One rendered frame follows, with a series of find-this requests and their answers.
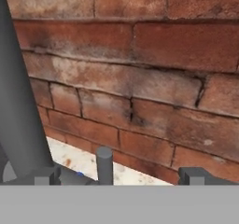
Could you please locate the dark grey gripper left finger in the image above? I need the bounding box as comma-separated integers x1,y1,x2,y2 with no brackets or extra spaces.
1,164,62,186

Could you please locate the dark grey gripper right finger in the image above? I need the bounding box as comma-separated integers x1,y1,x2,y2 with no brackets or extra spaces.
177,166,238,186

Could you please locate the grey tap handle lever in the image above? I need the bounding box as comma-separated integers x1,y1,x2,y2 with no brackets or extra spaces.
95,146,115,186

